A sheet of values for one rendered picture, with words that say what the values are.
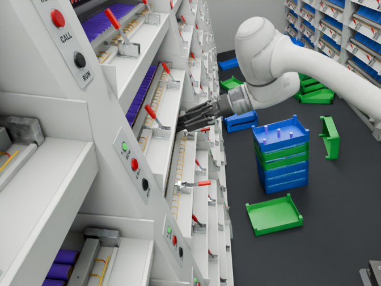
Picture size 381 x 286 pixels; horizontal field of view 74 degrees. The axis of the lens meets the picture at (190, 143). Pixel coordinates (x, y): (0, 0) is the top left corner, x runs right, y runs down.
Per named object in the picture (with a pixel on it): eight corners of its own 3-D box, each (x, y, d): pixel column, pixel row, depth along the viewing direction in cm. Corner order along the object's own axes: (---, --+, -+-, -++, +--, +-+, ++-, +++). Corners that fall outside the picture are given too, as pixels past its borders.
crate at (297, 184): (296, 165, 196) (296, 158, 191) (308, 184, 179) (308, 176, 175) (258, 175, 199) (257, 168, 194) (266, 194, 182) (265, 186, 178)
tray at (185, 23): (193, 33, 153) (195, 7, 145) (186, 71, 105) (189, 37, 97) (159, 29, 153) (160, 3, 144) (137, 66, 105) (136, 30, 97)
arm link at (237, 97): (245, 91, 74) (227, 99, 76) (254, 115, 79) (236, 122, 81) (241, 79, 82) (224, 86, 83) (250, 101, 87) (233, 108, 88)
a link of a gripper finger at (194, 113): (211, 105, 83) (212, 102, 84) (182, 113, 88) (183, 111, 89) (216, 114, 85) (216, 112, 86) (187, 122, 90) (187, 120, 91)
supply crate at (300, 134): (295, 123, 173) (295, 114, 168) (309, 141, 156) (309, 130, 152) (252, 134, 175) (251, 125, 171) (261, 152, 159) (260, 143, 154)
